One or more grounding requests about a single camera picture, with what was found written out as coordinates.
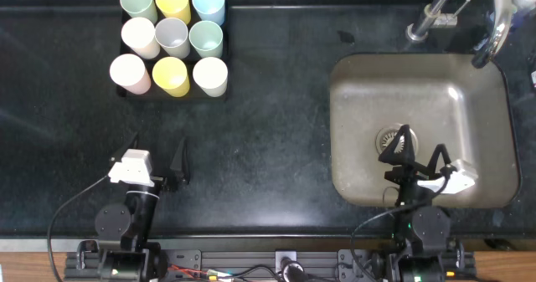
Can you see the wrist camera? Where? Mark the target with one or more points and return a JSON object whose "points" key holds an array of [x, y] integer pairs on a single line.
{"points": [[132, 167], [458, 179]]}

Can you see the white cup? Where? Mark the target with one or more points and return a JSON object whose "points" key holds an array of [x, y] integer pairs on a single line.
{"points": [[210, 75], [139, 35]]}

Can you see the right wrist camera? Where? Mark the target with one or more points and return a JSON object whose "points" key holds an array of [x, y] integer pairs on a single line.
{"points": [[458, 179]]}

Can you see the pink cup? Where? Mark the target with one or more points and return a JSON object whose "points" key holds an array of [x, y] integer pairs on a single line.
{"points": [[129, 73]]}

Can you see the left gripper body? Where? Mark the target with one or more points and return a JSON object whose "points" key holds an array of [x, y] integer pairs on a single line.
{"points": [[163, 183]]}

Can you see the steel tap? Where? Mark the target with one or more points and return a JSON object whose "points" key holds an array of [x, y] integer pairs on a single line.
{"points": [[433, 6]]}

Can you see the steel sink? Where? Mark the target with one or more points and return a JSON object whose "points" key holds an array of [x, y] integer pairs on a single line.
{"points": [[460, 106]]}

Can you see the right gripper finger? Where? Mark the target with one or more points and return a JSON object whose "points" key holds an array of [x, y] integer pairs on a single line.
{"points": [[410, 150], [440, 147]]}

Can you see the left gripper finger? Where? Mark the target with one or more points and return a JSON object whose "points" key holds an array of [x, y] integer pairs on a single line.
{"points": [[127, 147], [181, 165]]}

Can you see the yellow cup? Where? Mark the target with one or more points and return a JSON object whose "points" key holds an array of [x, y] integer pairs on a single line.
{"points": [[172, 3], [170, 75]]}

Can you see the pale green cup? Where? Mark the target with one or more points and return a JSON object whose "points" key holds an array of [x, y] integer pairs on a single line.
{"points": [[206, 39], [137, 1]]}

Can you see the blue cup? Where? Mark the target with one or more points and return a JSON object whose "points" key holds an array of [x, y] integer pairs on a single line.
{"points": [[208, 3]]}

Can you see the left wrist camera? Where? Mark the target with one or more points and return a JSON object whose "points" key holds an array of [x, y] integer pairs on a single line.
{"points": [[132, 167]]}

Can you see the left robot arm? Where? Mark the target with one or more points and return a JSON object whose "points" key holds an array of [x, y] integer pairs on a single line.
{"points": [[113, 223]]}

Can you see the black tray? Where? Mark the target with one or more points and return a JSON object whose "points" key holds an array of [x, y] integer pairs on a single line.
{"points": [[122, 93]]}

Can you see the grey cup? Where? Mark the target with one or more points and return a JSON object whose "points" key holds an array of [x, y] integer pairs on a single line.
{"points": [[171, 37]]}

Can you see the mounting rail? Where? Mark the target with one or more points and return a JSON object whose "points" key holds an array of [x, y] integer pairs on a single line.
{"points": [[251, 261]]}

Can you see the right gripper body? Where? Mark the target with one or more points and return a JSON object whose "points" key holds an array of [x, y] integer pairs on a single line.
{"points": [[404, 175]]}

